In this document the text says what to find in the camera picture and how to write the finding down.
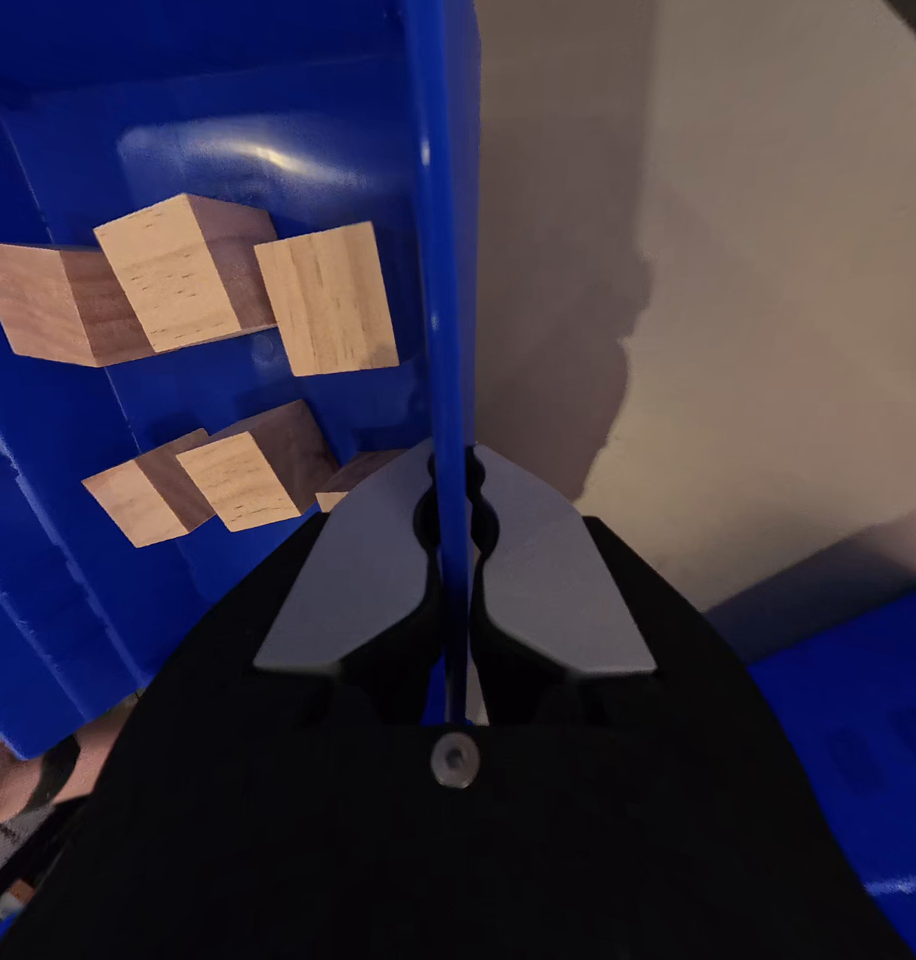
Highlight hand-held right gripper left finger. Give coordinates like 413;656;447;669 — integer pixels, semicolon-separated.
252;438;446;699

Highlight blue plastic bin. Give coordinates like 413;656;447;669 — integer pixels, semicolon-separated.
0;0;483;762
705;583;916;960

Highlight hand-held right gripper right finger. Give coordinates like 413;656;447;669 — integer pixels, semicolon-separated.
465;444;659;695

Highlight person's left hand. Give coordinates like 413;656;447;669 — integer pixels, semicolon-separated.
0;712;107;834

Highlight group of taped wooden cubes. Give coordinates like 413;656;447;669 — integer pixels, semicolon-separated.
0;193;410;549

